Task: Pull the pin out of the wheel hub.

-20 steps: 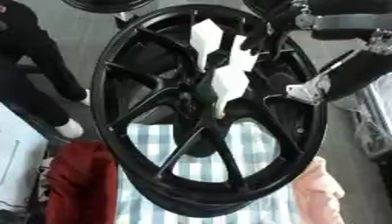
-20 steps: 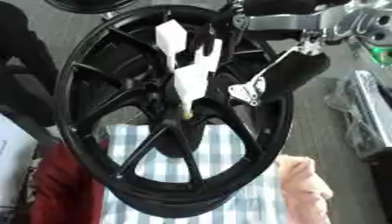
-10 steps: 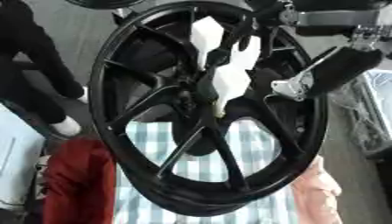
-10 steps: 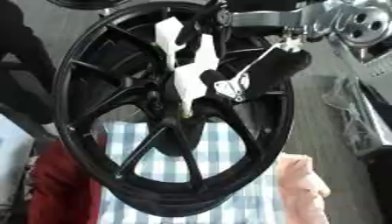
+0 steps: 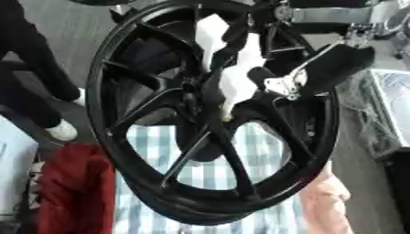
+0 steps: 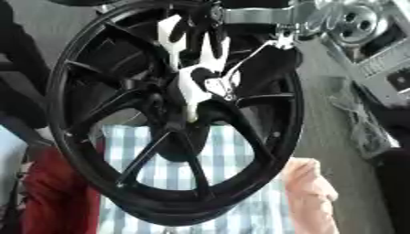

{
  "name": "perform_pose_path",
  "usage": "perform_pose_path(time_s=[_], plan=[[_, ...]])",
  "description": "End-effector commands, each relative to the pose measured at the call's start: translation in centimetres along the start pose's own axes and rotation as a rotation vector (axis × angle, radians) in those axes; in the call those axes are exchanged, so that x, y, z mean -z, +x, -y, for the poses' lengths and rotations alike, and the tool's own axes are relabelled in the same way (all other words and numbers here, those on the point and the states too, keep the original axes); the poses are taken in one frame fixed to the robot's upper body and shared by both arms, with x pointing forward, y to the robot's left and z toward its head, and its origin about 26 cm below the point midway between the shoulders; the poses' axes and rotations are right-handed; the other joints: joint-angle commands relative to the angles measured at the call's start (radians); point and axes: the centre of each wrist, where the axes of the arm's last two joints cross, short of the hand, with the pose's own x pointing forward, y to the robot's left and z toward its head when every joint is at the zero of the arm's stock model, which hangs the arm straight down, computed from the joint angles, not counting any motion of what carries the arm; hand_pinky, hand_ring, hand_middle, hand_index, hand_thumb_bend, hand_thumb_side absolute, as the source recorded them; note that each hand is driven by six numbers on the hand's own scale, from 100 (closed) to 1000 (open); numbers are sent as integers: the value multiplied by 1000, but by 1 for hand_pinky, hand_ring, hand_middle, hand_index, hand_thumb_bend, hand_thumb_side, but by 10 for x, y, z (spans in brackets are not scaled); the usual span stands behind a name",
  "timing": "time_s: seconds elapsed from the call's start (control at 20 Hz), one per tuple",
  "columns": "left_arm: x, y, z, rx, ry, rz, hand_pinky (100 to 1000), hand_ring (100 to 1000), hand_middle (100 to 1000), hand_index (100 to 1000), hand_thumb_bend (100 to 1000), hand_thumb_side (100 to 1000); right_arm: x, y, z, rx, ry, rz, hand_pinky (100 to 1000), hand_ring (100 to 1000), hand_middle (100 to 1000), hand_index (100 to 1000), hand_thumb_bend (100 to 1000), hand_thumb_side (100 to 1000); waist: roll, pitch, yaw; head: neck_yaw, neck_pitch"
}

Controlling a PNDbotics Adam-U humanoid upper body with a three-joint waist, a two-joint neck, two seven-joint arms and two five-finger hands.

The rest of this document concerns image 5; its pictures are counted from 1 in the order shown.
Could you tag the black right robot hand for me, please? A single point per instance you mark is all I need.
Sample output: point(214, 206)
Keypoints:
point(339, 65)

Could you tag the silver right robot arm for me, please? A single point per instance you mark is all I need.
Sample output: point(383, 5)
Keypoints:
point(331, 13)

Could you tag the black spoked wheel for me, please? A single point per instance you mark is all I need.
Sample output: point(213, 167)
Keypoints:
point(224, 204)

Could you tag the white mesh crate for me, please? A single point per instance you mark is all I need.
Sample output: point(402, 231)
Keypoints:
point(392, 103)

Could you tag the pink cloth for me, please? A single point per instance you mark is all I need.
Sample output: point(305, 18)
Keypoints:
point(325, 198)

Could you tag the black box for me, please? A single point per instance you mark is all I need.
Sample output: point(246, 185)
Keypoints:
point(399, 189)

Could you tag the red cloth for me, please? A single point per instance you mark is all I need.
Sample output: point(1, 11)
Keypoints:
point(77, 189)

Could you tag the person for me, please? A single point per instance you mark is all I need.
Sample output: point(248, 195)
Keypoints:
point(32, 61)

